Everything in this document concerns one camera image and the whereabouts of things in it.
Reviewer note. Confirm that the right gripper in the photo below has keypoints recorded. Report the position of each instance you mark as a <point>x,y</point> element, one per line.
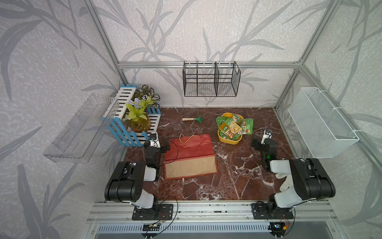
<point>257,146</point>

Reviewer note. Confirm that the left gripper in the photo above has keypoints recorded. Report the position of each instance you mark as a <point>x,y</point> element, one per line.
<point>162,148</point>

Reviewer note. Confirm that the red paper bag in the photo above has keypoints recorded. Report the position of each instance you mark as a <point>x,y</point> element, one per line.
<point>190,156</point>

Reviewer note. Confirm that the green soup packet front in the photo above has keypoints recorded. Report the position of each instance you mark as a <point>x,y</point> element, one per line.
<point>231,129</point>

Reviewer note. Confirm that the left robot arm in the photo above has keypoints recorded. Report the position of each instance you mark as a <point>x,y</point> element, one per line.
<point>126,182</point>

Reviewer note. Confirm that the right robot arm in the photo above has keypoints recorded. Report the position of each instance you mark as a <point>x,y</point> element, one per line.
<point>306,178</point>

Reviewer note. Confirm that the glass vase with plants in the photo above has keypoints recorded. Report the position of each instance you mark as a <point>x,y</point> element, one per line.
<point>136,115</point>

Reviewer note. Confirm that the white glove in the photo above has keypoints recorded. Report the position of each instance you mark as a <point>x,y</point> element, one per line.
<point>288,183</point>

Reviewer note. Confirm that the green toy rake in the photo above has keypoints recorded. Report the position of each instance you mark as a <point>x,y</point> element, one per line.
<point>198,119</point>

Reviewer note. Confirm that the blue white slatted rack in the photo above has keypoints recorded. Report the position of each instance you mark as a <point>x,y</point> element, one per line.
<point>123,134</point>

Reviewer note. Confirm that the yellow plastic bowl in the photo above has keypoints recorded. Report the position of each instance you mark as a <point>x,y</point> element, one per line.
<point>237,118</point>

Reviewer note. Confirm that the white mesh basket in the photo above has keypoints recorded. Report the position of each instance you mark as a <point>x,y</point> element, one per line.
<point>324,130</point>

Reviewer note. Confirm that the clear acrylic shelf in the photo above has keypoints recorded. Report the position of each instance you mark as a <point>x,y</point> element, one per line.
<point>79,139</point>

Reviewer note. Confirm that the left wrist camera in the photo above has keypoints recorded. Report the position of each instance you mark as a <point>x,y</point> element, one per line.
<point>154,140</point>

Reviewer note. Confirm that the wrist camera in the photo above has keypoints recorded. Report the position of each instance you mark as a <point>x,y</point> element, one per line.
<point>154,140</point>
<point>266,135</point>

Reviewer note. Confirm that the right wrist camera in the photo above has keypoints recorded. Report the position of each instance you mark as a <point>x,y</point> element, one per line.
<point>266,135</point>

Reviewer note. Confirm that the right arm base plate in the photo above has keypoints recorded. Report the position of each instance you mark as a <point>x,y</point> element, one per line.
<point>261,211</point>

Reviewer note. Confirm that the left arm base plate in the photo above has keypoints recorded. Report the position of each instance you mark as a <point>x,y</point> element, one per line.
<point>160,212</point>

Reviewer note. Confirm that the aluminium front rail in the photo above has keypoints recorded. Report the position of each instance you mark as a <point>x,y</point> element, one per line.
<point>210,211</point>

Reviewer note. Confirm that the black wire basket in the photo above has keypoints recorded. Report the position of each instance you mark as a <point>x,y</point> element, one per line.
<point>211,79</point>

